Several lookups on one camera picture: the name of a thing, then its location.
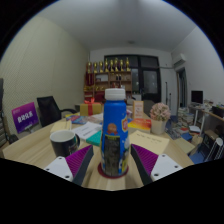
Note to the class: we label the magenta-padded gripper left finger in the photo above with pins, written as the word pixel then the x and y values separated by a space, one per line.
pixel 78 160

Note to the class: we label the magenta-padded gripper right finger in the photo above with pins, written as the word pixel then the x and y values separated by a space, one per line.
pixel 145 159

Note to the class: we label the blue drink bottle white cap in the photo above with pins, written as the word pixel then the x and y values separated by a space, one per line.
pixel 114 133

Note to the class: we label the yellow envelope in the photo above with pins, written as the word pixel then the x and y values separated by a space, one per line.
pixel 150 141

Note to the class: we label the black mug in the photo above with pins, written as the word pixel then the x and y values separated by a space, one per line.
pixel 63 143

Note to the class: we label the teal book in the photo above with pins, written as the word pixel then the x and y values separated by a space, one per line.
pixel 96 139

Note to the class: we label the white book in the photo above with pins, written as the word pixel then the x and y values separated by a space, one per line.
pixel 87 130

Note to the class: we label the orange book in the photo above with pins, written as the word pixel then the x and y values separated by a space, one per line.
pixel 140 124

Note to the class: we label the yellow notepad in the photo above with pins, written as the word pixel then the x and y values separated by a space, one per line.
pixel 60 126

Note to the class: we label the pink flowers in white pot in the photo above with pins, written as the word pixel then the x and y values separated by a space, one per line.
pixel 160 113

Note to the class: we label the orange standing box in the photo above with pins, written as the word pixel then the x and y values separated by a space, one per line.
pixel 138 109

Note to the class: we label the yellow gift box red ribbon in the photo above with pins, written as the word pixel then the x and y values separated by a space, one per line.
pixel 95 109

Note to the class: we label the black office chair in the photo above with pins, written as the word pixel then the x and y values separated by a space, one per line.
pixel 50 110

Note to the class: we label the purple sign board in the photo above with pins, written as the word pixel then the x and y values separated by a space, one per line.
pixel 25 116

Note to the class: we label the black bag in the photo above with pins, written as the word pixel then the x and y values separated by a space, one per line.
pixel 12 138

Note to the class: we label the white round stool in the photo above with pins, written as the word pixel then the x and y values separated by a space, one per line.
pixel 216 148

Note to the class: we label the black computer monitor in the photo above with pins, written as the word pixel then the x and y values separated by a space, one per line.
pixel 197 97

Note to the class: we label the wooden shelf unit with trophies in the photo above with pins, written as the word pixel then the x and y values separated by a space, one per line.
pixel 106 80

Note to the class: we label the white wall air conditioner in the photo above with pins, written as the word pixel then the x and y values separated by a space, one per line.
pixel 179 60

